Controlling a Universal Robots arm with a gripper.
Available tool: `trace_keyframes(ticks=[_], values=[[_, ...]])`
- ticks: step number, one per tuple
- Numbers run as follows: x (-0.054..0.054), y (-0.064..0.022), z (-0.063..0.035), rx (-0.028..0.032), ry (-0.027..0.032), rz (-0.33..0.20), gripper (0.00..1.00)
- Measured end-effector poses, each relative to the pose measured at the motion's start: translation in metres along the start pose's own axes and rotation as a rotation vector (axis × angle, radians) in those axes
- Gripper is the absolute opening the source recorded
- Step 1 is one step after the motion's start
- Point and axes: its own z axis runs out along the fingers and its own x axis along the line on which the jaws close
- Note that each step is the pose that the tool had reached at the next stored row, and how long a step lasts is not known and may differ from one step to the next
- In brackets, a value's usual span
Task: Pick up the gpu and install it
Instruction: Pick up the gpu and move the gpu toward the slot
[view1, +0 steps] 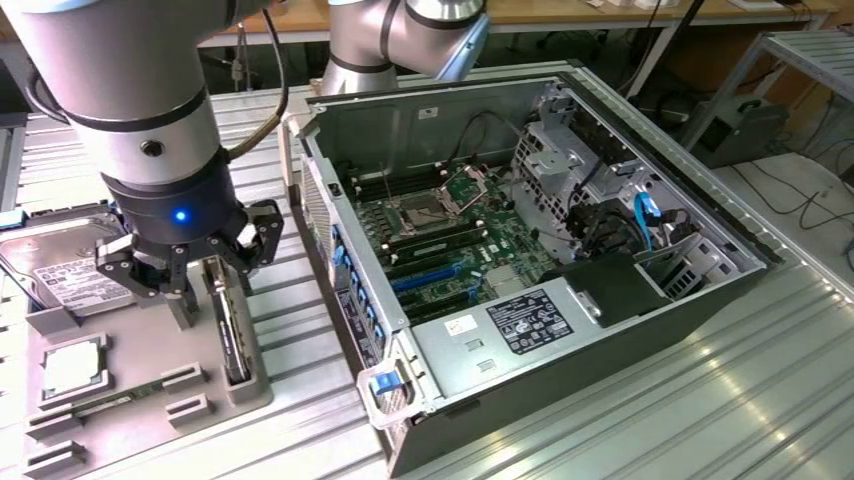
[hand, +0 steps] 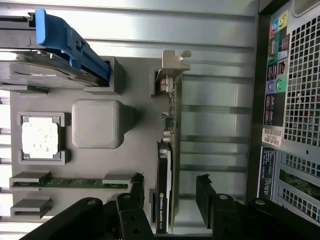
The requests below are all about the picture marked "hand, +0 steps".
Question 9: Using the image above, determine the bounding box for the green RAM stick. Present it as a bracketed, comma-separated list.
[12, 176, 129, 189]

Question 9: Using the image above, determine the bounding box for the grey printed parts rack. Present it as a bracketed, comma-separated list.
[0, 56, 181, 237]

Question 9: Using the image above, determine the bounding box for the silver CPU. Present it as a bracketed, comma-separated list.
[21, 116, 61, 160]

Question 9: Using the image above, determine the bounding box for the black open PC case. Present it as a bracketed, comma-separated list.
[254, 0, 320, 222]

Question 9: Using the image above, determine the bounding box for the silver hard disk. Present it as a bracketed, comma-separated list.
[0, 14, 111, 89]

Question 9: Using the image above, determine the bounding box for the blue disk caddy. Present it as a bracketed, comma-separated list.
[34, 7, 111, 88]

